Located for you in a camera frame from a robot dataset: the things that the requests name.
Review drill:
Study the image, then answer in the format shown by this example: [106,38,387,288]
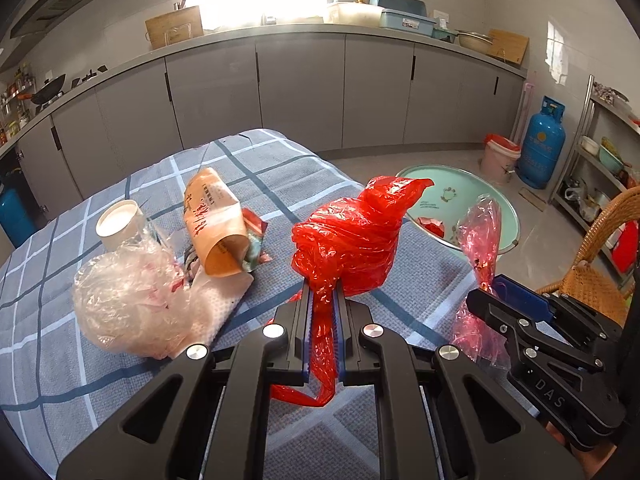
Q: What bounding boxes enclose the red plastic bag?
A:
[270,176,434,408]

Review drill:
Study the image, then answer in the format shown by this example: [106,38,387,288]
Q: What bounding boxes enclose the pink translucent plastic bag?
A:
[452,195,510,370]

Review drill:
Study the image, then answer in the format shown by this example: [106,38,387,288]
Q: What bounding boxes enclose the white paper cup blue band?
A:
[96,200,146,252]

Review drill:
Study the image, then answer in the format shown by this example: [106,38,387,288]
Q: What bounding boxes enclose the grey kitchen base cabinets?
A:
[1,26,525,219]

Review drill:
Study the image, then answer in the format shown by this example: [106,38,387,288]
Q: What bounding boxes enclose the woven wicker chair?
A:
[534,184,640,328]

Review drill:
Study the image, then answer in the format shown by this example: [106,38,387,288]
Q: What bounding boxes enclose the mint green enamel basin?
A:
[397,165,521,255]

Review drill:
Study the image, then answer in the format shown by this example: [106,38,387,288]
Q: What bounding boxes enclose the pink bucket with red liner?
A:
[480,133,522,185]

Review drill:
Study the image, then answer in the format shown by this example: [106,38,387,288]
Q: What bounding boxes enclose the blue gas cylinder by shelf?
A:
[516,96,566,190]

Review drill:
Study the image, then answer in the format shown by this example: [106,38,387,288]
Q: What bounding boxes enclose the metal storage shelf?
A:
[550,76,639,233]

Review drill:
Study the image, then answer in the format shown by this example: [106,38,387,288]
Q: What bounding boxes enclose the orange paper snack pouch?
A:
[183,167,250,278]

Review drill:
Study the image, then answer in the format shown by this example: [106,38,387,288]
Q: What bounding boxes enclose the clear pinkish plastic bag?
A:
[73,235,253,360]

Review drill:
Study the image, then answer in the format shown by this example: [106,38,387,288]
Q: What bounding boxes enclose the blue plaid tablecloth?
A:
[1,129,474,479]

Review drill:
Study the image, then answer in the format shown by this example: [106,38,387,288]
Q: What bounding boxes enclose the wooden cutting board right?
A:
[488,29,529,66]

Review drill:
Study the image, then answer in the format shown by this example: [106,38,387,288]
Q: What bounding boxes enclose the wooden cutting board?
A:
[145,6,204,50]
[488,29,529,66]

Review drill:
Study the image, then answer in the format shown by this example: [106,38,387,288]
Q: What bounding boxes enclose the white plastic tub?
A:
[326,2,383,28]

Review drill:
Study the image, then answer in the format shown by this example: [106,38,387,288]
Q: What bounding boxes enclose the blue dish drainer box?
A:
[369,0,436,37]

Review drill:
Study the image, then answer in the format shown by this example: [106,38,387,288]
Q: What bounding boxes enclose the blue gas cylinder under counter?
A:
[0,186,36,248]

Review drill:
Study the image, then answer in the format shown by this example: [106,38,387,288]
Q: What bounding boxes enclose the wooden cutting board left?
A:
[145,6,204,50]

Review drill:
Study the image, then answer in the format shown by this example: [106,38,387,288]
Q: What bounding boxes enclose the black wok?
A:
[30,74,66,106]

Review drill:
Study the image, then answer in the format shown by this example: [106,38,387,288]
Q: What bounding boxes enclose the spice rack with bottles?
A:
[1,63,36,144]

